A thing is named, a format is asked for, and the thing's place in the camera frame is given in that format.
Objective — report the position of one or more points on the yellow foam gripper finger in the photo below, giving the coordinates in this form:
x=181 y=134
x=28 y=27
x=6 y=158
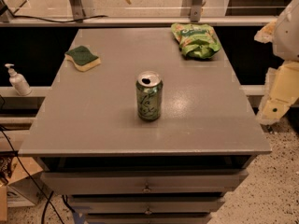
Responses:
x=281 y=91

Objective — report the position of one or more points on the green rice chip bag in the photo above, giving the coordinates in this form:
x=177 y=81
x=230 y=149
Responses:
x=197 y=41

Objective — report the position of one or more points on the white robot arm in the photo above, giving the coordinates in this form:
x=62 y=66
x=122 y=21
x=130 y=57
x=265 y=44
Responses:
x=283 y=33

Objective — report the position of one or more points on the green and yellow sponge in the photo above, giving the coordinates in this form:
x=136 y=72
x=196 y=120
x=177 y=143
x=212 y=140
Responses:
x=82 y=58

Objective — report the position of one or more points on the green soda can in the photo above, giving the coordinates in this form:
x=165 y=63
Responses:
x=149 y=89

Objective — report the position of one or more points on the top grey drawer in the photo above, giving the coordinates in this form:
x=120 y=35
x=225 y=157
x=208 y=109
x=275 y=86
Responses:
x=143 y=182

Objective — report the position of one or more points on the grey drawer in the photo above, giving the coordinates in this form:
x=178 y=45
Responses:
x=147 y=204
x=148 y=219
x=143 y=182

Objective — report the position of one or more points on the grey drawer cabinet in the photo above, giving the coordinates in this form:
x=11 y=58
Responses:
x=89 y=121

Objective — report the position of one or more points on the bottom grey drawer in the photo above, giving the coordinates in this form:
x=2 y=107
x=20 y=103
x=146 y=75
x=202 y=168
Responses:
x=148 y=219

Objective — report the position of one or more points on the middle grey drawer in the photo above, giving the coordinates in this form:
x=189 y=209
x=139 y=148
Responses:
x=147 y=204

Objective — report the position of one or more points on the white pump bottle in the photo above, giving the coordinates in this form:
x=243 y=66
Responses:
x=18 y=81

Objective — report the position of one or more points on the cardboard box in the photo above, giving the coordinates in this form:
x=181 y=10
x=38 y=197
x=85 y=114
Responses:
x=24 y=188

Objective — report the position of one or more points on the right metal bracket post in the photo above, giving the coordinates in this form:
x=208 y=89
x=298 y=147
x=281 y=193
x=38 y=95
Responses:
x=196 y=8

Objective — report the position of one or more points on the metal bracket post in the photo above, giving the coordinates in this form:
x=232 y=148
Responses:
x=196 y=8
x=77 y=9

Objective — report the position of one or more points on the left metal bracket post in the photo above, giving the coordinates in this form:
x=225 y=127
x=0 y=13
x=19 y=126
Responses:
x=77 y=9

